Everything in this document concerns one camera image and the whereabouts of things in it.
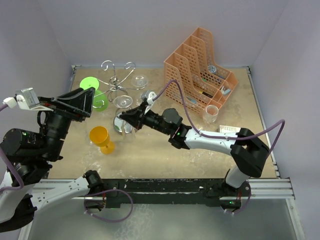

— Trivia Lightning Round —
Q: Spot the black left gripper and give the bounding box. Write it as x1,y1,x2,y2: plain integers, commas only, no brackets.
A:
39,86,96,159

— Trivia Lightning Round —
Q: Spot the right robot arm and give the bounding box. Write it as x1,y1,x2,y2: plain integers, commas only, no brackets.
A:
119,103,270,196

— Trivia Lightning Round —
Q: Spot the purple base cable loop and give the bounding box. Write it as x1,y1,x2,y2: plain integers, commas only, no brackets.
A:
83,187,135,223

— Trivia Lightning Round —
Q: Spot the clear wine glass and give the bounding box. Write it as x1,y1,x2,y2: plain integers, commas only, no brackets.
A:
131,74,149,106
112,94,137,143

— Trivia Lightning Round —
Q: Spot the pink tinted wine glass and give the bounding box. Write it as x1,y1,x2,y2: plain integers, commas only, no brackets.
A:
202,105,219,124

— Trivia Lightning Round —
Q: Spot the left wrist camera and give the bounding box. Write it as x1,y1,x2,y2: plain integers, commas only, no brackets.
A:
2,87,53,111

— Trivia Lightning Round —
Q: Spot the green plastic goblet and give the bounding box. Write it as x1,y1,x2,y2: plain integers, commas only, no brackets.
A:
79,76,109,112

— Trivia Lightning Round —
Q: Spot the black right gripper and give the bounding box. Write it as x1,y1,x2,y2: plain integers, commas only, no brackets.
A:
120,101,172,135

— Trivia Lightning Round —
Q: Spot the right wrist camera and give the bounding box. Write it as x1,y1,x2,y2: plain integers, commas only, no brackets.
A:
140,90,157,113

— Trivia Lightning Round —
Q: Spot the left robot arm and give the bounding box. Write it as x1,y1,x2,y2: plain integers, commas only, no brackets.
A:
0,87,104,233

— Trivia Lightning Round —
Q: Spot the white card box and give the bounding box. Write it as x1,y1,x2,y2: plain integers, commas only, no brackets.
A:
219,125,241,133

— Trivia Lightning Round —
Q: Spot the orange plastic file organizer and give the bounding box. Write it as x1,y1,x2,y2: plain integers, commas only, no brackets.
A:
163,27,238,116

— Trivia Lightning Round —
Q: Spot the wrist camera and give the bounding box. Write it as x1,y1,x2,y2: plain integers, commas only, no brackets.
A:
140,90,157,113
2,87,53,111

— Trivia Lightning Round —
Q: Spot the silver wire wine glass rack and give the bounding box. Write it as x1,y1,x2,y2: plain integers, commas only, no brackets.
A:
98,60,136,138

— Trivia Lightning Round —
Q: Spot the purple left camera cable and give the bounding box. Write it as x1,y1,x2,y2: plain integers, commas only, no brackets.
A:
0,103,26,193

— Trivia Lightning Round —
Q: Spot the orange plastic goblet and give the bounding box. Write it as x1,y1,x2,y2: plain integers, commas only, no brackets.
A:
89,126,115,155

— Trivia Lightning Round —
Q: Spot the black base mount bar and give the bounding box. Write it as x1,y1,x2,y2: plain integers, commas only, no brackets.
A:
88,178,249,209

